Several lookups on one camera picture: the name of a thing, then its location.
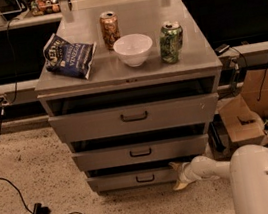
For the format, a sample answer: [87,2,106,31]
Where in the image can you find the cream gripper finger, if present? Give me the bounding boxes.
[168,161,183,172]
[173,180,188,191]

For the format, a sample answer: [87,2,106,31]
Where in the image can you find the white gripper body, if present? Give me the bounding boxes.
[180,162,200,184]

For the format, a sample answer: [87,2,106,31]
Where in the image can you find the grey bottom drawer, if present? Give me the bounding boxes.
[87,166,177,194]

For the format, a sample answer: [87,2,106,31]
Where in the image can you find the grey drawer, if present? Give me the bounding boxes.
[72,134,208,172]
[87,166,177,194]
[49,93,218,143]

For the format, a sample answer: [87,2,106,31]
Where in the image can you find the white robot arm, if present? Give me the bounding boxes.
[170,144,268,214]

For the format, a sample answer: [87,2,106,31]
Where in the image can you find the grey middle drawer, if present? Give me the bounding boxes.
[72,134,208,172]

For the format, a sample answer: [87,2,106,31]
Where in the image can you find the open cardboard box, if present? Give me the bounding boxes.
[218,69,268,146]

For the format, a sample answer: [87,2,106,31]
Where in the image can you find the grey top drawer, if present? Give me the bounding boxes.
[49,93,218,143]

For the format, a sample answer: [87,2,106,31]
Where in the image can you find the small black device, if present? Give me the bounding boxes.
[214,44,230,55]

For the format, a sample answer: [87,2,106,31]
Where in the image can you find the white bowl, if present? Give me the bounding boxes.
[113,34,153,67]

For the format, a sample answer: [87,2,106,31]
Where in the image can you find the green soda can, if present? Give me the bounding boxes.
[159,21,183,64]

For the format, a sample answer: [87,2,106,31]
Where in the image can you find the blue chip bag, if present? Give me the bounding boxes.
[43,34,97,80]

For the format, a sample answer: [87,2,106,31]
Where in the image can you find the orange soda can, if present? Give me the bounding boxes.
[99,11,121,50]

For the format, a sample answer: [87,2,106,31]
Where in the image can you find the colourful items on shelf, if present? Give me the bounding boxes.
[30,0,61,16]

